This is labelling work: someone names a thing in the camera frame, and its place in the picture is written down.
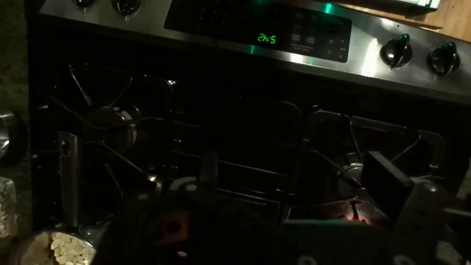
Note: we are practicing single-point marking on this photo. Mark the black stove top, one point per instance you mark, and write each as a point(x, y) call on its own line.
point(221, 103)

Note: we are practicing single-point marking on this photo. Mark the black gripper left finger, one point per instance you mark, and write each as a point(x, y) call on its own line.
point(209, 170)

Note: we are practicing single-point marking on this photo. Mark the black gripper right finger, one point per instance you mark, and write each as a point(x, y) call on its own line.
point(392, 188)

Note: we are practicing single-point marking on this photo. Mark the container with pale chunks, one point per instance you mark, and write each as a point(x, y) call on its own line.
point(6, 206)

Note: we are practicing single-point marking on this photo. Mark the black stove knob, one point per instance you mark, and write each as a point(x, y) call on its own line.
point(396, 50)
point(443, 57)
point(127, 4)
point(82, 1)

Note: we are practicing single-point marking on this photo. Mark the pale grainy food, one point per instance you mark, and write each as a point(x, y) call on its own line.
point(60, 249)

